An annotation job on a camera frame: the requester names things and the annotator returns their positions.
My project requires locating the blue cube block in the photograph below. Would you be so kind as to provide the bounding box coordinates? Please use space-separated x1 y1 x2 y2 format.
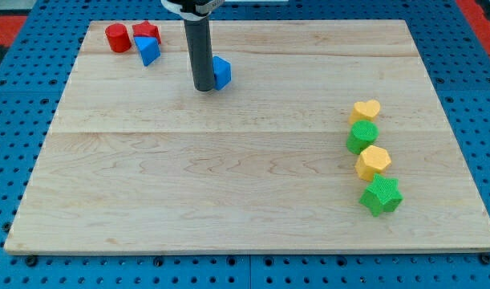
213 56 232 90

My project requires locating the green star block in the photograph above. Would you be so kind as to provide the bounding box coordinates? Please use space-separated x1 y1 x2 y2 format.
359 173 403 217

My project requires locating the red star block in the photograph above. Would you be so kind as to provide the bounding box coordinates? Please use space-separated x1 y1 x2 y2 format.
132 20 161 44

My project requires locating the light wooden board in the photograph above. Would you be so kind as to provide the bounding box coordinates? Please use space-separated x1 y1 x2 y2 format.
4 20 490 256

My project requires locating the green cylinder block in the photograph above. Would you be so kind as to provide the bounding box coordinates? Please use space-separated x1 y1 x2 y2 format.
346 120 379 154

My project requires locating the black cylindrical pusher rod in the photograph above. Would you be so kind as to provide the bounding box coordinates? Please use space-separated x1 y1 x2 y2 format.
184 17 215 92

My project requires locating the yellow heart block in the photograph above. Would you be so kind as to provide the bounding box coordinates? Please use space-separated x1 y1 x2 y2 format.
348 100 381 124

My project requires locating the yellow hexagon block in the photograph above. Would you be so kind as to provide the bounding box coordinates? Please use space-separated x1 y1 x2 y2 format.
354 145 392 181

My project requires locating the blue triangular prism block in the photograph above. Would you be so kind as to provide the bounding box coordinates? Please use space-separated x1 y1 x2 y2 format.
134 36 161 67

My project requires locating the red cylinder block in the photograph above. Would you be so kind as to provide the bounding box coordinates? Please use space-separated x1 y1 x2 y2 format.
105 23 132 53

